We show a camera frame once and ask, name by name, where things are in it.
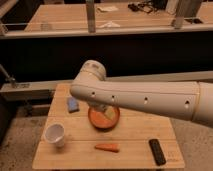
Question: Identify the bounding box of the white ceramic cup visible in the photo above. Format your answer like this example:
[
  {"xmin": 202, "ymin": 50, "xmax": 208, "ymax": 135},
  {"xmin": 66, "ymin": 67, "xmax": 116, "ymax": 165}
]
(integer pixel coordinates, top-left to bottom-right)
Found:
[{"xmin": 44, "ymin": 124, "xmax": 65, "ymax": 148}]

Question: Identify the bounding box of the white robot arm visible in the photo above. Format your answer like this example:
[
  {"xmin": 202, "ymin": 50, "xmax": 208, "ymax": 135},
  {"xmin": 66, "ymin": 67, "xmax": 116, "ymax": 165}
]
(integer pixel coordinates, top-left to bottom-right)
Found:
[{"xmin": 70, "ymin": 60, "xmax": 213, "ymax": 128}]

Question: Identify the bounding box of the orange ceramic bowl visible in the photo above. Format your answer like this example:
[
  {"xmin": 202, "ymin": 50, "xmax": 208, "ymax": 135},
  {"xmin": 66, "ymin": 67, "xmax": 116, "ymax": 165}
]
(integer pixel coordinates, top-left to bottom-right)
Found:
[{"xmin": 88, "ymin": 107, "xmax": 120, "ymax": 129}]

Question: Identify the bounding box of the orange carrot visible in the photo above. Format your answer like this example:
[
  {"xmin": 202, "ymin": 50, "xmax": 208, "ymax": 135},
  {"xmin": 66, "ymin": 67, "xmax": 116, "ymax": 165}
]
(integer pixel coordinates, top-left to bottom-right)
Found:
[{"xmin": 95, "ymin": 143, "xmax": 120, "ymax": 153}]

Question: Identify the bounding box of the blue sponge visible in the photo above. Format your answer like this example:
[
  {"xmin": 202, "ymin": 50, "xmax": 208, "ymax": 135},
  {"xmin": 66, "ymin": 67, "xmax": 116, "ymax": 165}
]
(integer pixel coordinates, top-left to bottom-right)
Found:
[{"xmin": 67, "ymin": 97, "xmax": 79, "ymax": 113}]

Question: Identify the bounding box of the wooden table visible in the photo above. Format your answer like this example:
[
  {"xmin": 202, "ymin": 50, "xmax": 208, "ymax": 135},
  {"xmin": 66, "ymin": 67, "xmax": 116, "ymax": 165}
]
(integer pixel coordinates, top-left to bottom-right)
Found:
[{"xmin": 32, "ymin": 83, "xmax": 185, "ymax": 170}]

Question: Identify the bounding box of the black remote control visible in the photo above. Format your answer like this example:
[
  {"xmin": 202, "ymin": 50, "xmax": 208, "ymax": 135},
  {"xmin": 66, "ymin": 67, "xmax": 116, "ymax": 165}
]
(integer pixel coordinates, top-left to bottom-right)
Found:
[{"xmin": 149, "ymin": 139, "xmax": 166, "ymax": 166}]

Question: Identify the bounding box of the white crumpled paper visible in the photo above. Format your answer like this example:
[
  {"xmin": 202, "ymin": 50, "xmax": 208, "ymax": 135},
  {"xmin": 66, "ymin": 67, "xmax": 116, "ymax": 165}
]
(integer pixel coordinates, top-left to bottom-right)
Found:
[{"xmin": 98, "ymin": 21, "xmax": 121, "ymax": 28}]

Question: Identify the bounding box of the white paper sheet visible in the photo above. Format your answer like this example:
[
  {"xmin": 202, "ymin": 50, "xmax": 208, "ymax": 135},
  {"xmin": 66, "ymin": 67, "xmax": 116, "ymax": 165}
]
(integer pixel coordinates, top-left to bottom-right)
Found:
[{"xmin": 97, "ymin": 6, "xmax": 119, "ymax": 12}]

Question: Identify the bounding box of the clear plastic bottle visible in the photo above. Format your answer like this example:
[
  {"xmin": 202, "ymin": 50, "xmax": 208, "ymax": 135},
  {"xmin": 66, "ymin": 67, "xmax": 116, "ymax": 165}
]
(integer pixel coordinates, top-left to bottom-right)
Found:
[{"xmin": 40, "ymin": 20, "xmax": 51, "ymax": 31}]

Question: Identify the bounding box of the metal rail beam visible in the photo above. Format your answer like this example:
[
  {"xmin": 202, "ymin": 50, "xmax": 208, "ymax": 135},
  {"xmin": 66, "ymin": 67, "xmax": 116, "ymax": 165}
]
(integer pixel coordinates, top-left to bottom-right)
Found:
[{"xmin": 0, "ymin": 71, "xmax": 213, "ymax": 101}]

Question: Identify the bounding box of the grey metal post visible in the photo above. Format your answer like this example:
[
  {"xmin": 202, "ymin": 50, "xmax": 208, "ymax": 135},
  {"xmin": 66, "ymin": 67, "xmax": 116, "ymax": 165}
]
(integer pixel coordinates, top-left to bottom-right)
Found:
[
  {"xmin": 86, "ymin": 0, "xmax": 96, "ymax": 33},
  {"xmin": 171, "ymin": 0, "xmax": 190, "ymax": 29}
]

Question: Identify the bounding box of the black cables pile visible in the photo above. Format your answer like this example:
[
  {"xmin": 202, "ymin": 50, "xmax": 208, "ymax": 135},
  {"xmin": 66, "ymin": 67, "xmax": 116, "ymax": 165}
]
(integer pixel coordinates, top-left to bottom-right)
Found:
[{"xmin": 127, "ymin": 0, "xmax": 168, "ymax": 14}]

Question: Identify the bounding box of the grey metal post right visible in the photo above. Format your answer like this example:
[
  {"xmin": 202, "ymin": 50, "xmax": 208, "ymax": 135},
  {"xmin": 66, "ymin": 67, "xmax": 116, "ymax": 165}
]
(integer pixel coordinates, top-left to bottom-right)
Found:
[{"xmin": 171, "ymin": 0, "xmax": 190, "ymax": 29}]

